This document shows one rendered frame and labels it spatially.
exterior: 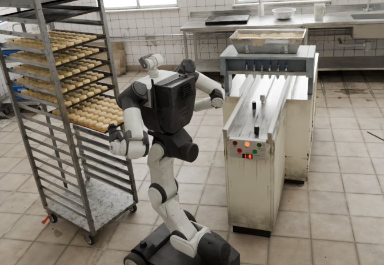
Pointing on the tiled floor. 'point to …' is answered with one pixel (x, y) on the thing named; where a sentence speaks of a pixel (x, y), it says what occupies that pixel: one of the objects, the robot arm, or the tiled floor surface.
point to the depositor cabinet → (296, 123)
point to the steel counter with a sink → (354, 27)
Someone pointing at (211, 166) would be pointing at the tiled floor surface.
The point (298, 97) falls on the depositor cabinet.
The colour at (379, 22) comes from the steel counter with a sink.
